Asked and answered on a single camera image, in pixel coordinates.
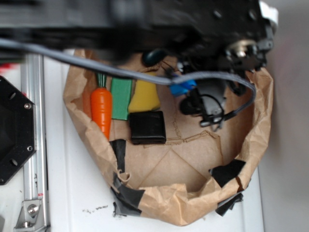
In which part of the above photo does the orange toy carrot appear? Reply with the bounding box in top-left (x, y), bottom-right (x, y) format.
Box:
top-left (90, 73), bottom-right (112, 139)

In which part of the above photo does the aluminium extrusion rail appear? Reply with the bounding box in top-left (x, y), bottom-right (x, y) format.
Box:
top-left (14, 55), bottom-right (50, 232)

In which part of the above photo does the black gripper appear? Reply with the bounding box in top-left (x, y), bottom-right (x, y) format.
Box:
top-left (179, 78), bottom-right (244, 131)

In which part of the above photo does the dark green toy cucumber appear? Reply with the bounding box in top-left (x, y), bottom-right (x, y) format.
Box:
top-left (141, 49), bottom-right (167, 67)

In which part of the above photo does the aluminium corner bracket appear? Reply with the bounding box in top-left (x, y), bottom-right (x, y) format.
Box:
top-left (14, 199), bottom-right (46, 232)

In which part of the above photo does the green rectangular block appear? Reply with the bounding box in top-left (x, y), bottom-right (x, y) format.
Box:
top-left (111, 77), bottom-right (132, 120)

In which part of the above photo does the blue rectangular block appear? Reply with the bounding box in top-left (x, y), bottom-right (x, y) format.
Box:
top-left (169, 80), bottom-right (197, 97)

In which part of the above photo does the yellow sponge wedge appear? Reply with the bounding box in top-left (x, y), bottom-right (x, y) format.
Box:
top-left (128, 80), bottom-right (161, 113)

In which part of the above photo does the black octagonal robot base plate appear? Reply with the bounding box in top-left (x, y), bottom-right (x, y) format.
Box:
top-left (0, 76), bottom-right (36, 186)

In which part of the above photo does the crumpled brown paper bag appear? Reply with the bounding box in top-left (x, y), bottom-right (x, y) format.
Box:
top-left (63, 66), bottom-right (273, 226)

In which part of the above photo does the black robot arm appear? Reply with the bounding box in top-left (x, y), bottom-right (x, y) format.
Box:
top-left (0, 0), bottom-right (273, 127)

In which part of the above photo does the black square block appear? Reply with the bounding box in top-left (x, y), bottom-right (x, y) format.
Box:
top-left (129, 111), bottom-right (167, 145)

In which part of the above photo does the grey braided cable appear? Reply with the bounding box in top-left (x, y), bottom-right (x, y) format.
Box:
top-left (0, 38), bottom-right (257, 121)

